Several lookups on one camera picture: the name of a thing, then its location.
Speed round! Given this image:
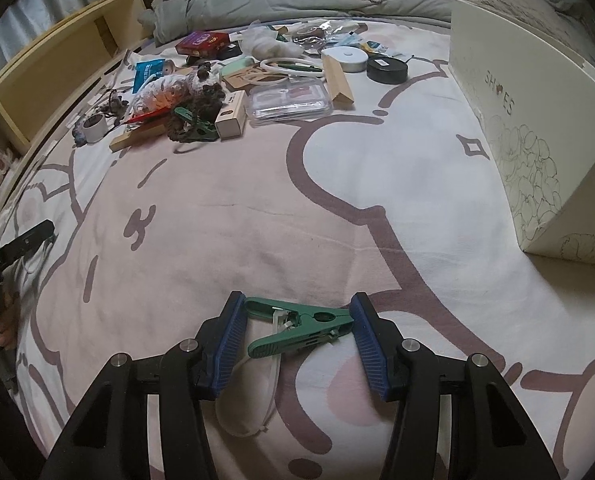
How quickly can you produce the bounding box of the pink patterned bed sheet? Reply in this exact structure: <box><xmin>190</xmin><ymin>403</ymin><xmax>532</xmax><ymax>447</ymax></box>
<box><xmin>0</xmin><ymin>24</ymin><xmax>595</xmax><ymax>479</ymax></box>

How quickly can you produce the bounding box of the dark bead tangle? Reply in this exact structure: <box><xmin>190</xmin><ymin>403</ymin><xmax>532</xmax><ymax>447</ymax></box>
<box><xmin>167</xmin><ymin>62</ymin><xmax>226</xmax><ymax>138</ymax></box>

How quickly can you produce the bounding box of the blue snack packet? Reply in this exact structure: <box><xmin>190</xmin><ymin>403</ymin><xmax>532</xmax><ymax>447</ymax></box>
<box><xmin>132</xmin><ymin>58</ymin><xmax>165</xmax><ymax>93</ymax></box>

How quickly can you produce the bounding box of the wooden bedside shelf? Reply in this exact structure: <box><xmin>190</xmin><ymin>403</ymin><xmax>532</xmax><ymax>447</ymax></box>
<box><xmin>0</xmin><ymin>0</ymin><xmax>152</xmax><ymax>210</ymax></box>

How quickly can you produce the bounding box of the red cardboard box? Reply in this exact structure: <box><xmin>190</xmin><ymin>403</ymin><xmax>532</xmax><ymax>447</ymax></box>
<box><xmin>175</xmin><ymin>32</ymin><xmax>230</xmax><ymax>58</ymax></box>

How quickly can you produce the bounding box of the small beige carton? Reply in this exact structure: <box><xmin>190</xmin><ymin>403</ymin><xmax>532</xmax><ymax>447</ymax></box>
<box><xmin>215</xmin><ymin>90</ymin><xmax>246</xmax><ymax>140</ymax></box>

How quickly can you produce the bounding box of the green plastic clamp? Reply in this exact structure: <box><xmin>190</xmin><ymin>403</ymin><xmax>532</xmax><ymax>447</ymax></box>
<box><xmin>244</xmin><ymin>297</ymin><xmax>354</xmax><ymax>359</ymax></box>

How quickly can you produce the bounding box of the black round tin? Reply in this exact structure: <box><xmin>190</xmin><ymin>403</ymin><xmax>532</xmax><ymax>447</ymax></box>
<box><xmin>366</xmin><ymin>56</ymin><xmax>408</xmax><ymax>84</ymax></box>

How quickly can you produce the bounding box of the grey folded duvet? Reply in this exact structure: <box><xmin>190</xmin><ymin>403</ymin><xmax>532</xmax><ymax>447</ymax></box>
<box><xmin>136</xmin><ymin>0</ymin><xmax>595</xmax><ymax>82</ymax></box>

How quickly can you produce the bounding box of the white round tin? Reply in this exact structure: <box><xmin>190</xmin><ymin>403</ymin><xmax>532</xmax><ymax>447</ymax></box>
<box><xmin>321</xmin><ymin>46</ymin><xmax>369</xmax><ymax>73</ymax></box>

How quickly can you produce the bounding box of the triangular wooden stick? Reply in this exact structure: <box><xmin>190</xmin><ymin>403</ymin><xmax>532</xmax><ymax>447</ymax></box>
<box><xmin>321</xmin><ymin>54</ymin><xmax>355</xmax><ymax>108</ymax></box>

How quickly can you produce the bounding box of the person's left hand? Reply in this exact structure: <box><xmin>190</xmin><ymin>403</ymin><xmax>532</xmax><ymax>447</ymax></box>
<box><xmin>0</xmin><ymin>292</ymin><xmax>18</xmax><ymax>350</ymax></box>

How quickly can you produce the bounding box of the clear plastic case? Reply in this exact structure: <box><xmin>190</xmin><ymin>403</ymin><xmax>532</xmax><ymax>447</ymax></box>
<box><xmin>245</xmin><ymin>78</ymin><xmax>333</xmax><ymax>124</ymax></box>

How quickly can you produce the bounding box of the long wooden block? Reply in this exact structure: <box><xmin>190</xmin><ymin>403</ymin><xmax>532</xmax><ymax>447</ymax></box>
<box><xmin>108</xmin><ymin>124</ymin><xmax>166</xmax><ymax>153</ymax></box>

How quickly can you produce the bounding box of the white tape roll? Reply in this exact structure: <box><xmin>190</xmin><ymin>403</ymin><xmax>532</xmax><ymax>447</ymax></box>
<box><xmin>80</xmin><ymin>113</ymin><xmax>107</xmax><ymax>143</ymax></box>

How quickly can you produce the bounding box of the white shoe box lid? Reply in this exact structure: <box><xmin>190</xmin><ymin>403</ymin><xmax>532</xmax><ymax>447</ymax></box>
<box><xmin>449</xmin><ymin>0</ymin><xmax>595</xmax><ymax>264</ymax></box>

